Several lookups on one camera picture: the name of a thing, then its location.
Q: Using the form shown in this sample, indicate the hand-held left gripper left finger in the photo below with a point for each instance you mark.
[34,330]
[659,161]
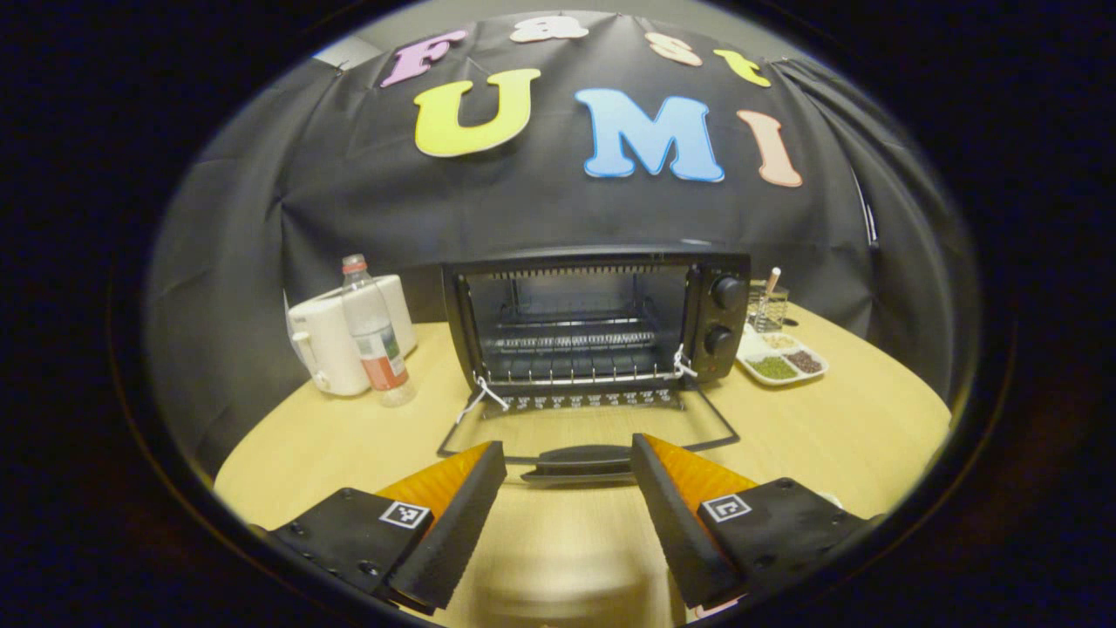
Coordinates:
[453,532]

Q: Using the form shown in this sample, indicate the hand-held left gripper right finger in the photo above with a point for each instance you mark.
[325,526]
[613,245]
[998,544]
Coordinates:
[676,532]

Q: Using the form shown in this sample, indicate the black electric oven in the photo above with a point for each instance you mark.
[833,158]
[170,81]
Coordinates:
[728,323]

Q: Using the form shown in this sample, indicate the clear bottle with red label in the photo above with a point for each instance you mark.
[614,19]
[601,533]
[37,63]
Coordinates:
[377,344]

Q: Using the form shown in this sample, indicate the white divided tray of beans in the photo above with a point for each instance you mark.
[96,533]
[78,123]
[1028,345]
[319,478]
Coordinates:
[780,358]

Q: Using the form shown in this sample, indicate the white toaster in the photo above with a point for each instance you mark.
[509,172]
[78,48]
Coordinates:
[327,344]

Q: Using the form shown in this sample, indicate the black backdrop cloth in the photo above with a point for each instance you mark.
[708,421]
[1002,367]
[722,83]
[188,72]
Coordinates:
[349,209]

